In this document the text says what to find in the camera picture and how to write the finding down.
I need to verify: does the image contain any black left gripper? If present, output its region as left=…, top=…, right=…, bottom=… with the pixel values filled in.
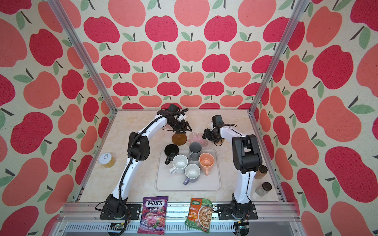
left=167, top=119, right=192, bottom=134

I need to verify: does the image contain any round brown wooden coaster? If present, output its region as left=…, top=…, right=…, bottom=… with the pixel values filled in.
left=172, top=133, right=187, bottom=146

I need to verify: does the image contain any pink flower silicone coaster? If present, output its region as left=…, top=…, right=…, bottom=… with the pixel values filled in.
left=187, top=132, right=209, bottom=147

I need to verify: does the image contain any orange pink mug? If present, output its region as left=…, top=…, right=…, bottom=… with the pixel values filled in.
left=199, top=153, right=215, bottom=176

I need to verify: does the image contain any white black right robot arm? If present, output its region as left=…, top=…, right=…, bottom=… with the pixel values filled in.
left=202, top=125, right=262, bottom=218

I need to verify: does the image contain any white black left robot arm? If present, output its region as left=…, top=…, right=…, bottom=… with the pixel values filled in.
left=101, top=108, right=191, bottom=218

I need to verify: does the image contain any grey mug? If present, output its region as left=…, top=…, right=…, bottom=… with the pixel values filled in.
left=188, top=142, right=202, bottom=161

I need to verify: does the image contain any black mug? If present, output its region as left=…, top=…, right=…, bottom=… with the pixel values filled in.
left=164, top=144, right=179, bottom=165

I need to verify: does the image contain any white mug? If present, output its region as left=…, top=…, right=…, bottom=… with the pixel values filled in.
left=169, top=154, right=189, bottom=174

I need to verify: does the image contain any lavender mug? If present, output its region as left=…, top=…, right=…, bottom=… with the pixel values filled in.
left=183, top=164, right=201, bottom=185

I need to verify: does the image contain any light grey tray mat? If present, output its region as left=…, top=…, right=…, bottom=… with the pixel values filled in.
left=155, top=148, right=222, bottom=192

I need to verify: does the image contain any grey spice jar black lid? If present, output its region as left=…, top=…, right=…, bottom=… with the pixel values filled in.
left=256, top=182, right=272, bottom=197

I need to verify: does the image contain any yellow jar white lid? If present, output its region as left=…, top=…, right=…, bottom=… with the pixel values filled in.
left=99, top=153, right=115, bottom=168

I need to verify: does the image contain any green orange soup packet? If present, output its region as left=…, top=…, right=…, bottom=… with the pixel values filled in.
left=185, top=198, right=213, bottom=233

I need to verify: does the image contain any purple Fox's berries candy bag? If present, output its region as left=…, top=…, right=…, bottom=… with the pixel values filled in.
left=137, top=196, right=168, bottom=235

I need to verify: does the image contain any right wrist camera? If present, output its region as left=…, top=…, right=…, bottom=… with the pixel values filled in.
left=212, top=115, right=224, bottom=128

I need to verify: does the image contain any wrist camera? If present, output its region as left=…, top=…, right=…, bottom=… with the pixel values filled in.
left=167, top=103, right=180, bottom=113
left=212, top=115, right=224, bottom=128

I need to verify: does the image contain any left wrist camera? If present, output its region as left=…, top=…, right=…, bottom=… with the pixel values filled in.
left=167, top=103, right=180, bottom=113

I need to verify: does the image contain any black corrugated cable conduit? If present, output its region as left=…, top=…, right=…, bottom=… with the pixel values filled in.
left=118, top=108, right=190, bottom=236

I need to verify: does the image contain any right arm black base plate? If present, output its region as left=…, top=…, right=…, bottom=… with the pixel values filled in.
left=215, top=203, right=258, bottom=221

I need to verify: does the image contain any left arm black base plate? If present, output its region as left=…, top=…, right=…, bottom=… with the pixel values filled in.
left=99, top=204, right=142, bottom=220

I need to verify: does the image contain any aluminium front frame rail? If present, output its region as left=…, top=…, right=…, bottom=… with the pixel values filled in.
left=49, top=202, right=306, bottom=236

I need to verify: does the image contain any aluminium frame post right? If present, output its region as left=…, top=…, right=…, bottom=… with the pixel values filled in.
left=249, top=0, right=310, bottom=115

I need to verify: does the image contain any aluminium frame post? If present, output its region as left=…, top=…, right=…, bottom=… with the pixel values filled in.
left=249, top=0, right=310, bottom=115
left=47, top=0, right=117, bottom=114

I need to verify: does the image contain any aluminium frame post left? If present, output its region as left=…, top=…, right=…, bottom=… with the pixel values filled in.
left=47, top=0, right=117, bottom=114

